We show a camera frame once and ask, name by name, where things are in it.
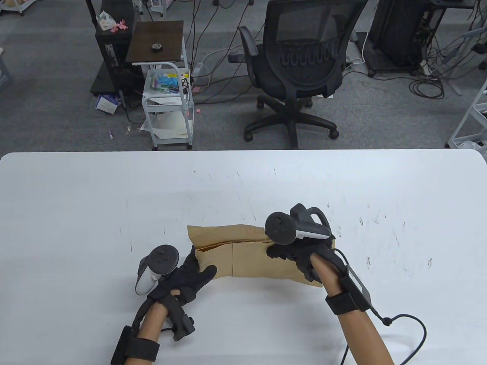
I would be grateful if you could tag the person's left hand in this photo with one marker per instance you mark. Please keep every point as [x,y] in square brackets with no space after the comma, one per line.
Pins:
[182,281]

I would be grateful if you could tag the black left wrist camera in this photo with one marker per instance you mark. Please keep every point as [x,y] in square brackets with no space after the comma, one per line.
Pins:
[182,327]

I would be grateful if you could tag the person's left forearm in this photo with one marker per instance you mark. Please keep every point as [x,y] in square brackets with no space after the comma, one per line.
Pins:
[152,319]

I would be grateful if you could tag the pink paper scraps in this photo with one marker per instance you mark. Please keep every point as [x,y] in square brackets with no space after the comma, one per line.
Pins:
[121,26]

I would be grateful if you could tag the person's right forearm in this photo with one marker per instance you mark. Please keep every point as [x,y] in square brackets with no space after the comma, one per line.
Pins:
[361,334]

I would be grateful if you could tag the purple and white box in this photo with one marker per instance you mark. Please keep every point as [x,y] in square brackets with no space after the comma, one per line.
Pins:
[106,104]

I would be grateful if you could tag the black mesh office chair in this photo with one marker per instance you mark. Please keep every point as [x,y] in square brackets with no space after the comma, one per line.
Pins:
[300,76]

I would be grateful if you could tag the person's right hand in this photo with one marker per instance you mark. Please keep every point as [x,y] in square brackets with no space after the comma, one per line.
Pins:
[300,254]

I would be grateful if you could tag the grey right hand controller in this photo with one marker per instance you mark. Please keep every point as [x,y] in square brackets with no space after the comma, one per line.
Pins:
[279,228]

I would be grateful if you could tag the white metal shelf frame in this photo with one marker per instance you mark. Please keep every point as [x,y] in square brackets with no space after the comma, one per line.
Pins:
[452,141]

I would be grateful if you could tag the grey hand controller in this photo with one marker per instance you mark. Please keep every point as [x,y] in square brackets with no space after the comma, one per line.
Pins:
[279,228]
[163,258]

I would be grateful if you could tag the white paper sheets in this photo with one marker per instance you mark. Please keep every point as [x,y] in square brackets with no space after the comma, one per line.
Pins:
[167,123]

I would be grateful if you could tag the white rolling cart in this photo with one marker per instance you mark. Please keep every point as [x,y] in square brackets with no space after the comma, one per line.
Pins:
[167,107]

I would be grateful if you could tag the black computer tower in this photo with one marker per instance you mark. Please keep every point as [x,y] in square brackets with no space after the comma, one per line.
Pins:
[114,49]

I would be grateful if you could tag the crumpled plastic bag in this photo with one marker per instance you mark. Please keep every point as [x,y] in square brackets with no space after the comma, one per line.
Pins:
[104,21]

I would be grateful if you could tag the black flat base plate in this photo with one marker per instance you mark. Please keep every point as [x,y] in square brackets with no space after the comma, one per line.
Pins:
[101,81]

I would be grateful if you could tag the grey left hand controller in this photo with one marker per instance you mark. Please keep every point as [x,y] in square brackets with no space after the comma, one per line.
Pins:
[163,258]

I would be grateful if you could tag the dark brown wooden board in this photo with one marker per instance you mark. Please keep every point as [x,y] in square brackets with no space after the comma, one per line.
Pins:
[159,32]

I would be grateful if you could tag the colourful packets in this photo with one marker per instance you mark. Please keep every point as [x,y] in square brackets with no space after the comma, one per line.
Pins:
[165,80]

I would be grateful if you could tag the small tape roll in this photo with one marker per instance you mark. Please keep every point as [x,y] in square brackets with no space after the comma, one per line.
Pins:
[153,47]

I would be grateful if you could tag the pile of brown paper envelopes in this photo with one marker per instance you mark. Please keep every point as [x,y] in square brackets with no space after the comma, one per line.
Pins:
[247,262]

